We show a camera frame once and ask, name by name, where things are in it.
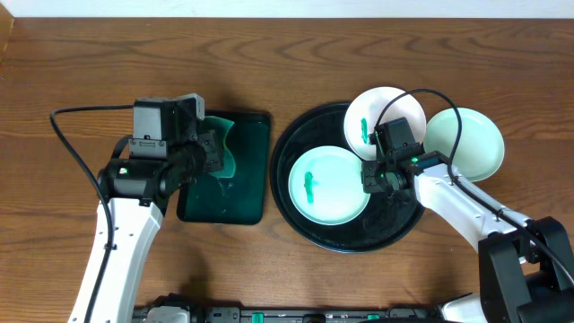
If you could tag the mint plate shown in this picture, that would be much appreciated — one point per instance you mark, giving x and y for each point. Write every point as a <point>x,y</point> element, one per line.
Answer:
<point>481,148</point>
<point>325,186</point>

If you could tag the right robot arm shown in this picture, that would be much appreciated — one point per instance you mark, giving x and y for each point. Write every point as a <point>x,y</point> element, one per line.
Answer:
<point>525,265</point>

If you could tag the white plate top right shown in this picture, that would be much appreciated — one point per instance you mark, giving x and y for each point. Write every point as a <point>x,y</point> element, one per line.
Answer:
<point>362,116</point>

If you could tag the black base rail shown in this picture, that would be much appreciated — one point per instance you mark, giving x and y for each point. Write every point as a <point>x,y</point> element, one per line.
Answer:
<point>236,315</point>

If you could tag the green sponge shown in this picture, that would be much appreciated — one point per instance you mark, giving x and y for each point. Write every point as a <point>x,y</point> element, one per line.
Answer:
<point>221,128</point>

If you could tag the black round tray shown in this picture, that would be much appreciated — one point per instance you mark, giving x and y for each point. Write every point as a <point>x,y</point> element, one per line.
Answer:
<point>383,221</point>

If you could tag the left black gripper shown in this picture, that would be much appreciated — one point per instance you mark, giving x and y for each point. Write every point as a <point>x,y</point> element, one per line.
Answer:
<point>211,152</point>

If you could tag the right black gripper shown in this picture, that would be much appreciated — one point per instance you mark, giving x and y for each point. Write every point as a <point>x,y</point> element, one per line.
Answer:
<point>369,183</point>

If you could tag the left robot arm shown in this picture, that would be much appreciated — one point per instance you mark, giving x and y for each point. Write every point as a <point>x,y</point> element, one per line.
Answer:
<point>134,190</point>

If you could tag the black rectangular tray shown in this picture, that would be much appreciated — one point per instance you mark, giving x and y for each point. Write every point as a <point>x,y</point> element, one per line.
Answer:
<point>240,199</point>

